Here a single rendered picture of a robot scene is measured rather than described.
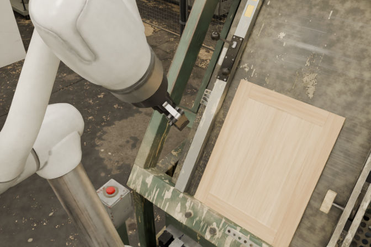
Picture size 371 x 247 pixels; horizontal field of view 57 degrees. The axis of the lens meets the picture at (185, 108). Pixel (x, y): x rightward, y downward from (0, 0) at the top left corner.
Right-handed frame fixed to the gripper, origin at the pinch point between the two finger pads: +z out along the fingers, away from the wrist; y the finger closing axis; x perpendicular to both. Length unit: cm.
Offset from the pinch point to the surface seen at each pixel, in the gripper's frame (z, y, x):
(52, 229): 154, 88, 112
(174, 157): 110, 40, 14
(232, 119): 74, 18, -17
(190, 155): 80, 23, 6
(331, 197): 72, -31, -19
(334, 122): 66, -15, -40
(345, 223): 71, -40, -14
